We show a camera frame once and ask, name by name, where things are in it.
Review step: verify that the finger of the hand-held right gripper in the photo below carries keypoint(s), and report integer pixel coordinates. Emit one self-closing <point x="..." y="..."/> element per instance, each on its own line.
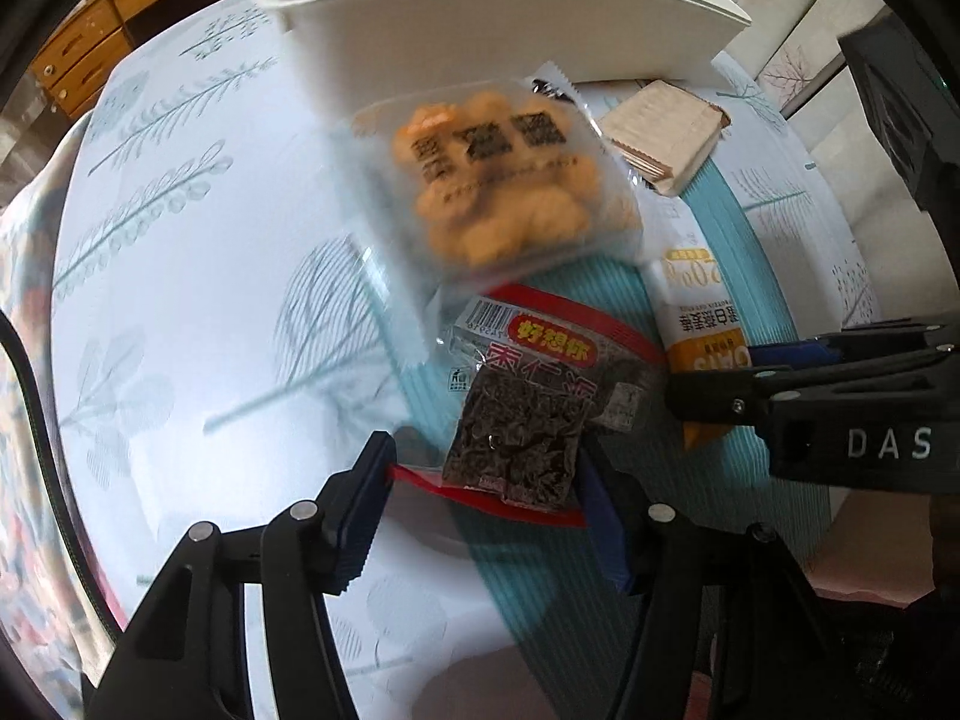
<point x="787" y="354"/>
<point x="712" y="397"/>

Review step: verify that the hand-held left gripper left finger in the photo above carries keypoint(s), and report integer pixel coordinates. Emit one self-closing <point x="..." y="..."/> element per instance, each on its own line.
<point x="367" y="495"/>

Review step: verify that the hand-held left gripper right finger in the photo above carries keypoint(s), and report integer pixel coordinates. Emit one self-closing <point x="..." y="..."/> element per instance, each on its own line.
<point x="600" y="510"/>

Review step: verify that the orange white oat bar packet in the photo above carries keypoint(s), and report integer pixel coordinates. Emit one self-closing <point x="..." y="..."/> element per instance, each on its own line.
<point x="694" y="330"/>

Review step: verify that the red packet with dark contents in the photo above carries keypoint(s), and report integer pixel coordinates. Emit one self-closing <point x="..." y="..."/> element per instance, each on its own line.
<point x="517" y="420"/>

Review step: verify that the brown cracker pack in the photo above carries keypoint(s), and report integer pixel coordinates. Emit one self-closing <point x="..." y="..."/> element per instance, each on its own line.
<point x="664" y="135"/>

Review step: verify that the clear pack of orange puffs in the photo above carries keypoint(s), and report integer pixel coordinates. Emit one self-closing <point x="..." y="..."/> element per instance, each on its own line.
<point x="502" y="187"/>

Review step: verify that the white plastic bin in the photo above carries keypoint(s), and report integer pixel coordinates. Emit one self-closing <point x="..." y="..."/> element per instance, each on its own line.
<point x="487" y="15"/>

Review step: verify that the floral pastel blanket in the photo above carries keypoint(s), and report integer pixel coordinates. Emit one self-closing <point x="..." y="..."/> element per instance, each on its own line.
<point x="15" y="255"/>

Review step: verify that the wooden desk with drawers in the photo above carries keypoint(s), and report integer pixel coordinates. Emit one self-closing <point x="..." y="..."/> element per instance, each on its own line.
<point x="82" y="45"/>

